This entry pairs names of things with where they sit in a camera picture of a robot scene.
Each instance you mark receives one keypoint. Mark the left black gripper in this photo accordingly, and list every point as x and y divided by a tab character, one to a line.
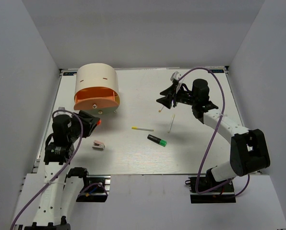
89	123

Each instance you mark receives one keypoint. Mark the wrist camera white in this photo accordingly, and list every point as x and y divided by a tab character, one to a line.
61	111
176	77

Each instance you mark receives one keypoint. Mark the pink white mini stapler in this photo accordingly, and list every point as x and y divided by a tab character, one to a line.
97	145

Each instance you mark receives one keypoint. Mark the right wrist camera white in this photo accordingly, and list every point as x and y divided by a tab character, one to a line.
176	77

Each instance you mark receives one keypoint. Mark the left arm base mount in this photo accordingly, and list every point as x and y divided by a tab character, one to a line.
95	189

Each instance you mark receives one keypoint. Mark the cream cylindrical drawer organizer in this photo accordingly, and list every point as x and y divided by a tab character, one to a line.
96	75

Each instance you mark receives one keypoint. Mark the white pen yellow cap lower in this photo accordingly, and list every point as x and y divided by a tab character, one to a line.
142	129

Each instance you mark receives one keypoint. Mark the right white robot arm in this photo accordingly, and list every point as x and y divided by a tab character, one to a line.
248	148

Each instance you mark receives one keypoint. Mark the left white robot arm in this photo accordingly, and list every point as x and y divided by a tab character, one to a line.
62	183

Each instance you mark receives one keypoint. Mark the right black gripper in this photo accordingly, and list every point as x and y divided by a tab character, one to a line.
167	100

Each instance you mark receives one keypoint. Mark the green highlighter black body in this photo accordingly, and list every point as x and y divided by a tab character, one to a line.
157	140

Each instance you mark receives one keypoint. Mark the white pen pale cap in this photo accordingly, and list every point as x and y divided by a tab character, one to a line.
171	123

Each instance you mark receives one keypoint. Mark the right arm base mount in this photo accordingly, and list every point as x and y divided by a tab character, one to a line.
221	195

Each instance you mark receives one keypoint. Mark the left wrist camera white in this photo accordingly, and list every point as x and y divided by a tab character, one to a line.
61	111

